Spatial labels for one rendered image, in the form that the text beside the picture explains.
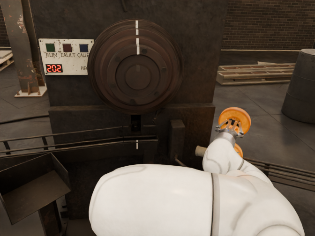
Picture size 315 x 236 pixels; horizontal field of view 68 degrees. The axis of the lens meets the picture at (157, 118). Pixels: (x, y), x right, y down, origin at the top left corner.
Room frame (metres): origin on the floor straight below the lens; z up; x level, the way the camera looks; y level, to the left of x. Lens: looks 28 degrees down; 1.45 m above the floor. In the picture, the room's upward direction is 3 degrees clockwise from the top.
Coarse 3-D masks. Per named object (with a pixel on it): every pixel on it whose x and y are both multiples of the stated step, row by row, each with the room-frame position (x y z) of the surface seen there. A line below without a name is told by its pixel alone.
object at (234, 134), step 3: (222, 129) 0.93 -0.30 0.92; (225, 129) 0.89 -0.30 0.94; (228, 129) 0.89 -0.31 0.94; (219, 132) 0.90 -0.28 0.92; (222, 132) 0.88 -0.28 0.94; (225, 132) 0.87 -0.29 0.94; (228, 132) 0.87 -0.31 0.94; (231, 132) 0.88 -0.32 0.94; (234, 132) 0.91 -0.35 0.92; (234, 135) 0.87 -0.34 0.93; (237, 135) 0.89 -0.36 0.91; (234, 138) 0.86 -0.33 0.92
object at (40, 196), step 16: (32, 160) 0.91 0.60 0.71; (48, 160) 0.96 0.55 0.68; (0, 176) 0.81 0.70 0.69; (16, 176) 0.85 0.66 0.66; (32, 176) 0.90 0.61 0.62; (48, 176) 0.92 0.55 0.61; (64, 176) 0.86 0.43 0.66; (0, 192) 0.80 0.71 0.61; (16, 192) 0.81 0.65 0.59; (32, 192) 0.81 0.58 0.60; (48, 192) 0.81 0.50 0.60; (64, 192) 0.81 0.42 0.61; (16, 208) 0.72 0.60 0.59; (32, 208) 0.72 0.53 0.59; (48, 208) 0.81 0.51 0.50; (48, 224) 0.80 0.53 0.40
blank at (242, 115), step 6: (228, 108) 1.07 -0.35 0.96; (234, 108) 1.05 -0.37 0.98; (240, 108) 1.05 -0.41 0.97; (222, 114) 1.06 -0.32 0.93; (228, 114) 1.05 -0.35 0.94; (234, 114) 1.03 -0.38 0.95; (240, 114) 1.02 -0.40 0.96; (246, 114) 1.02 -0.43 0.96; (222, 120) 1.06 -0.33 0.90; (240, 120) 1.02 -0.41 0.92; (246, 120) 1.01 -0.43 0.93; (246, 126) 1.01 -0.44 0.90; (246, 132) 1.01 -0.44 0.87
